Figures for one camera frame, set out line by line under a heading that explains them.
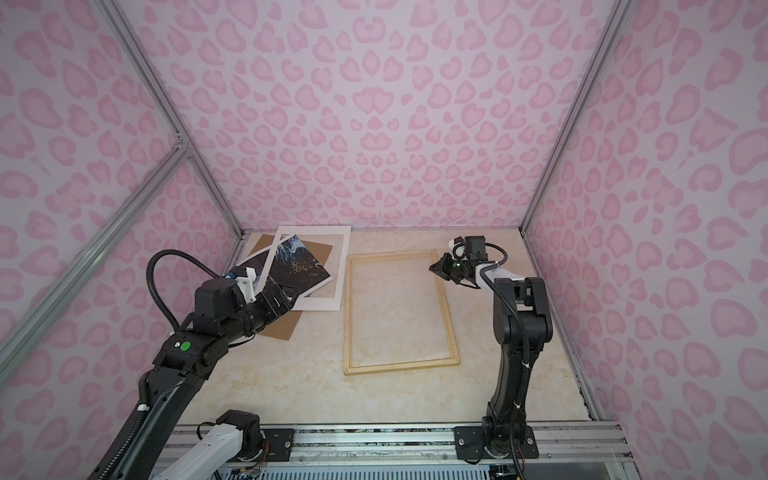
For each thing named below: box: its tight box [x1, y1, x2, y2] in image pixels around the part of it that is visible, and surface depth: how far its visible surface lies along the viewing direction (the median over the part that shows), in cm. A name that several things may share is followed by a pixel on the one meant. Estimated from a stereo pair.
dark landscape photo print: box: [236, 234, 333, 295], surface depth 112 cm
